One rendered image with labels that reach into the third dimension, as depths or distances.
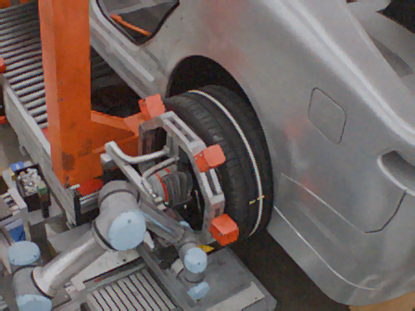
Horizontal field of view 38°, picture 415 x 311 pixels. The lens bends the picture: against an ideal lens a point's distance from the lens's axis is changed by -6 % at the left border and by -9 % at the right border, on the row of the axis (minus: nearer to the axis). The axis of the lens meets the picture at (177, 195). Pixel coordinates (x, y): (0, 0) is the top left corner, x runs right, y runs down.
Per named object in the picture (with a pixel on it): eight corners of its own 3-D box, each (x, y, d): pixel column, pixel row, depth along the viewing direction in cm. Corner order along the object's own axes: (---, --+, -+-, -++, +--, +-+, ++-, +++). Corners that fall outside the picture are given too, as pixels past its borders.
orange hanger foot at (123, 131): (185, 143, 333) (189, 90, 309) (94, 179, 312) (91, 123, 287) (168, 125, 343) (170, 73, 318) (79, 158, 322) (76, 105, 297)
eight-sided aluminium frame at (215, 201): (216, 264, 272) (230, 168, 233) (203, 269, 269) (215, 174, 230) (148, 183, 303) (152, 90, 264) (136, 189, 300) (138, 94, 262)
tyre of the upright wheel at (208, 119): (257, 255, 291) (302, 167, 238) (215, 276, 282) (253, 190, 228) (182, 148, 319) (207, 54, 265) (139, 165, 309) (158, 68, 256)
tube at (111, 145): (171, 156, 257) (173, 136, 250) (129, 174, 249) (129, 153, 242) (149, 131, 267) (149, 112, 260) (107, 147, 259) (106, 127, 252)
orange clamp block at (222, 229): (224, 224, 256) (237, 239, 250) (207, 232, 252) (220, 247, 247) (226, 212, 251) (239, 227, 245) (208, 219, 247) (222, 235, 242)
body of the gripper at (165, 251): (169, 230, 241) (187, 252, 234) (169, 245, 247) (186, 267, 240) (152, 238, 238) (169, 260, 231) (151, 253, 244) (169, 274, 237)
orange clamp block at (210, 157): (217, 167, 244) (227, 160, 236) (199, 174, 241) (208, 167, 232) (208, 150, 244) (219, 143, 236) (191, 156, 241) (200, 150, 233)
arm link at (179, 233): (84, 181, 205) (172, 241, 240) (91, 205, 198) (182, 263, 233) (111, 159, 202) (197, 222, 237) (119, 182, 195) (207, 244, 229)
